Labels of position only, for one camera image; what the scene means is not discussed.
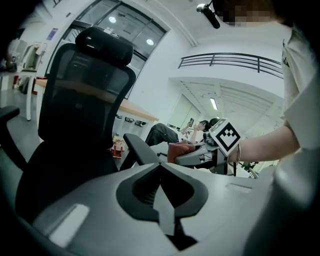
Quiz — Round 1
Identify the blue wall sign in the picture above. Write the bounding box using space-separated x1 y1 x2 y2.
46 27 59 41

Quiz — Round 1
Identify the white table with items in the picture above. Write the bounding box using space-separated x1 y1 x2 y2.
0 70 38 121

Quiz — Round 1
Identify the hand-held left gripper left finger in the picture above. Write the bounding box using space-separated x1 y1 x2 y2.
31 162 177 255

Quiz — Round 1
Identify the black mesh office chair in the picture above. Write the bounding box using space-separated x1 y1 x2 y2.
0 26 162 226

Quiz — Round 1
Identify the person's right forearm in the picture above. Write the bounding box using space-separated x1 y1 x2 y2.
227 124 302 164

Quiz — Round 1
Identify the clothes rack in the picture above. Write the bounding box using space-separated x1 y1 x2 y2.
22 41 49 71

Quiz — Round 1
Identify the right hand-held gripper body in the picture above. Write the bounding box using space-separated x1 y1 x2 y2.
202 117 241 175

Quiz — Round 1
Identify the reddish-brown fabric piece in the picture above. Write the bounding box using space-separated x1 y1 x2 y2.
166 139 199 164

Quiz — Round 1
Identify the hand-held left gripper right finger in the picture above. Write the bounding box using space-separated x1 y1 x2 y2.
159 162 255 243

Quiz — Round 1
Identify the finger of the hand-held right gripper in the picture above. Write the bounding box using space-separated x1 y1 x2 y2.
190 141 209 151
174 147 214 167

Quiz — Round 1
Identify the black head-worn camera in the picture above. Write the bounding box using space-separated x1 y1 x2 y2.
195 0 221 30

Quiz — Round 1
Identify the black balcony railing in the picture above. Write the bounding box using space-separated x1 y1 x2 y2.
177 52 285 80

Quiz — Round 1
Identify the wooden table with white legs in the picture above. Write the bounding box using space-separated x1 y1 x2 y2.
34 78 160 142

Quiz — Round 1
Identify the person's head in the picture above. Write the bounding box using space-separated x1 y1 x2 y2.
219 0 277 27

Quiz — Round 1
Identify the black chair armrest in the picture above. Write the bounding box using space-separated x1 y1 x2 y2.
0 105 29 173
122 132 163 173

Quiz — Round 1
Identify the person's white shirt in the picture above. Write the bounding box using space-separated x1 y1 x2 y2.
281 23 320 157

